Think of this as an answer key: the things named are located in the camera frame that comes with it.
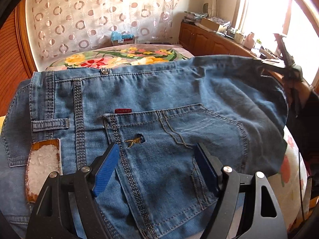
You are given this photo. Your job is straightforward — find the wooden louvered wardrobe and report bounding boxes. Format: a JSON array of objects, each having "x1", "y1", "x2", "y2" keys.
[{"x1": 0, "y1": 0, "x2": 37, "y2": 116}]

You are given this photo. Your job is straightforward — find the blue item box at headboard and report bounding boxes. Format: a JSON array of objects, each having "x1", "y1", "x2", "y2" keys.
[{"x1": 111, "y1": 31, "x2": 135, "y2": 46}]

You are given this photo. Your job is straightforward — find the wooden low cabinet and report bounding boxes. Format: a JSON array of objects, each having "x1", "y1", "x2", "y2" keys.
[{"x1": 178, "y1": 21, "x2": 319, "y2": 95}]

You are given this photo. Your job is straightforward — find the blue denim jeans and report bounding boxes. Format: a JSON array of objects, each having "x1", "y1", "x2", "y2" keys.
[{"x1": 1, "y1": 56, "x2": 288, "y2": 238}]

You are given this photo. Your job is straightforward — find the pink floral blanket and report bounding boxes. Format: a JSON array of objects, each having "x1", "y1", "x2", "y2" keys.
[{"x1": 46, "y1": 44, "x2": 193, "y2": 71}]

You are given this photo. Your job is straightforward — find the cardboard box on cabinet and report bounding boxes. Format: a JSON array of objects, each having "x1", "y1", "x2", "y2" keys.
[{"x1": 200, "y1": 17, "x2": 230, "y2": 32}]

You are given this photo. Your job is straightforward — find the white strawberry print quilt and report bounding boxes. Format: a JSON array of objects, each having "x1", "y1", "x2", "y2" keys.
[{"x1": 268, "y1": 127, "x2": 308, "y2": 230}]

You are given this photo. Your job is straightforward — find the pink bottle on cabinet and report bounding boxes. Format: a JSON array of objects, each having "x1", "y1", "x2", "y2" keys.
[{"x1": 243, "y1": 32, "x2": 255, "y2": 50}]

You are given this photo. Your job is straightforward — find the sheer circle pattern curtain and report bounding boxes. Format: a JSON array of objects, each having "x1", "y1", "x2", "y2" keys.
[{"x1": 26, "y1": 0, "x2": 179, "y2": 61}]

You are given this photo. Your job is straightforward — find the window with wooden frame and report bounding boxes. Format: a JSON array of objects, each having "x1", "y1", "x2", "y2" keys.
[{"x1": 235, "y1": 0, "x2": 318, "y2": 85}]

